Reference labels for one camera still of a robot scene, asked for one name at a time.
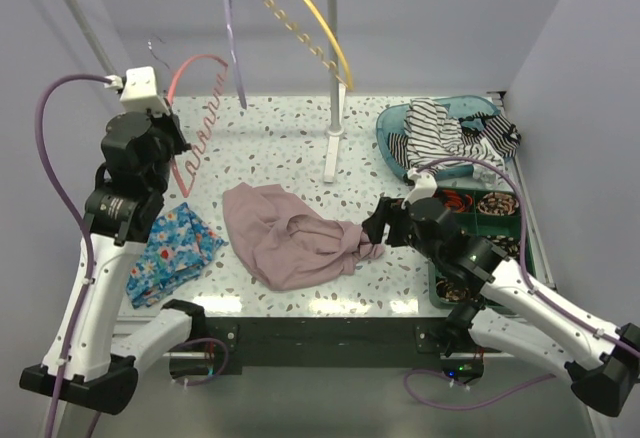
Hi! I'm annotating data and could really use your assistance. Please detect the pink plastic hanger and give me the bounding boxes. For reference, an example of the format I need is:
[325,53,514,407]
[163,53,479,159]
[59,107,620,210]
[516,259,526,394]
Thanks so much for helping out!
[147,39,229,198]

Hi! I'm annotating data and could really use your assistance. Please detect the pink tank top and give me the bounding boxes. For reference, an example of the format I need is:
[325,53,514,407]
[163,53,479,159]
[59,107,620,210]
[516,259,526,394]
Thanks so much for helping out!
[222,183,385,292]

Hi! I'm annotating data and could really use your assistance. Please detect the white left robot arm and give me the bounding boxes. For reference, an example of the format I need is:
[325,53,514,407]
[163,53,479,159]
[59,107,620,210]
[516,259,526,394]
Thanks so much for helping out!
[19,112,207,415]

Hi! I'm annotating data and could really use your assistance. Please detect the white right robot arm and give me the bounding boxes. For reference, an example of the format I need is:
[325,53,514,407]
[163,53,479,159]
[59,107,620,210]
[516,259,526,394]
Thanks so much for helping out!
[363,197,639,417]

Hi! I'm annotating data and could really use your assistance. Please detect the grey white hanger rack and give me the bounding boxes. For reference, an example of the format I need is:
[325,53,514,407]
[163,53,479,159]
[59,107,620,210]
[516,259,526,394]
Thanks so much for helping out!
[63,0,353,183]

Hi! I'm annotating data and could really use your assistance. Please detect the purple plastic hanger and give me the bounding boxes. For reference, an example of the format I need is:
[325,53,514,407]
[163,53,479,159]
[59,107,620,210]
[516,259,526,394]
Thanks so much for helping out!
[223,0,248,110]

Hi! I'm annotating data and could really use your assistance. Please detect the yellow plastic hanger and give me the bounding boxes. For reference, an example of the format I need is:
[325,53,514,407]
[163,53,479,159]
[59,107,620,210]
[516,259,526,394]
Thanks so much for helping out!
[259,0,354,91]

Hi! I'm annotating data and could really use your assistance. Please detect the green compartment tray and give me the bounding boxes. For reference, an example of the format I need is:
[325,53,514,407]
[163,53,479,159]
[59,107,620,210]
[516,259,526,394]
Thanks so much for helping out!
[427,186,541,309]

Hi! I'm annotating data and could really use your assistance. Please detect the black white striped garment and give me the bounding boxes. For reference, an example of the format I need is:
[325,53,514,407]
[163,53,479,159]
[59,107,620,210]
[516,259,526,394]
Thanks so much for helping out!
[386,96,521,171]

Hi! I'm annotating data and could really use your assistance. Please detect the blue floral cloth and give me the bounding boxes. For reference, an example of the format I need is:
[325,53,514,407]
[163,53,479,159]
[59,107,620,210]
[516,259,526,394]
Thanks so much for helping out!
[126,203,226,309]

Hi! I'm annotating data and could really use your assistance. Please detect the teal plastic basket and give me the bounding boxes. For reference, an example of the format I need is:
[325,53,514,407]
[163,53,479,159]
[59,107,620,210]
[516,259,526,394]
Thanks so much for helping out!
[376,95,501,181]

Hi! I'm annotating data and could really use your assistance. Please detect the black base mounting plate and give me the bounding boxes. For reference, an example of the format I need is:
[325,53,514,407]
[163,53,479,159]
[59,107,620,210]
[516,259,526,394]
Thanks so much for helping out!
[164,315,505,377]

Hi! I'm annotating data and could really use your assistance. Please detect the orange black hair ties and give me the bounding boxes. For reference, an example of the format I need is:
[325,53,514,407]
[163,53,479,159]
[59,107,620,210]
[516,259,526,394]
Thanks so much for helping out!
[437,189,476,214]

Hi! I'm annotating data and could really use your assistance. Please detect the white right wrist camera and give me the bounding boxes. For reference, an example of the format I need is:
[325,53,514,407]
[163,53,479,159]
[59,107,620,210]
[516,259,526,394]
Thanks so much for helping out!
[403,168,438,206]

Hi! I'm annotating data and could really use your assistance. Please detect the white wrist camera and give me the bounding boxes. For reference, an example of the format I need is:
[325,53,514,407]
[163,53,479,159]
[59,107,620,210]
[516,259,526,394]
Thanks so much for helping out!
[119,66,170,117]
[403,168,438,206]

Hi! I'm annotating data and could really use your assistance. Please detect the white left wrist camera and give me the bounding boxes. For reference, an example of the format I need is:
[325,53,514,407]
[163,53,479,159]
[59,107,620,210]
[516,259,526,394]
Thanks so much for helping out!
[119,66,170,117]

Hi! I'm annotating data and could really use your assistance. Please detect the brown patterned hair ties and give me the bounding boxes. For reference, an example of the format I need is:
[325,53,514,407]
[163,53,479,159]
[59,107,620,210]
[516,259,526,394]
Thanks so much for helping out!
[434,277,466,304]

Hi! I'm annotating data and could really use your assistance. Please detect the leopard print hair ties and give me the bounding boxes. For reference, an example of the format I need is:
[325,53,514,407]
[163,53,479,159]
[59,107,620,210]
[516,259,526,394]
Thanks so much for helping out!
[476,191,521,217]

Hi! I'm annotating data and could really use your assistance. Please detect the floral black hair ties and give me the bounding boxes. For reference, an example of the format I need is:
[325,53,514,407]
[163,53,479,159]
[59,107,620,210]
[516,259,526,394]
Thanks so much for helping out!
[487,234,524,259]

